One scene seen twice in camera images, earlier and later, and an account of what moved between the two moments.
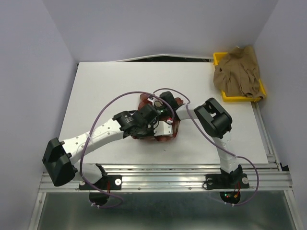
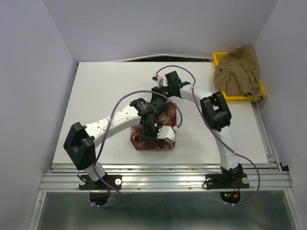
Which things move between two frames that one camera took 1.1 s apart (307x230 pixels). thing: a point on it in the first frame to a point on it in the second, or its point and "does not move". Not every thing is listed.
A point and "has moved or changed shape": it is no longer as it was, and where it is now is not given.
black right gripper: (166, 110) to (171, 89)
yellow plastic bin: (247, 97) does not move
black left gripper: (154, 124) does not move
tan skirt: (237, 73) does not move
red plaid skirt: (144, 101) has moved or changed shape
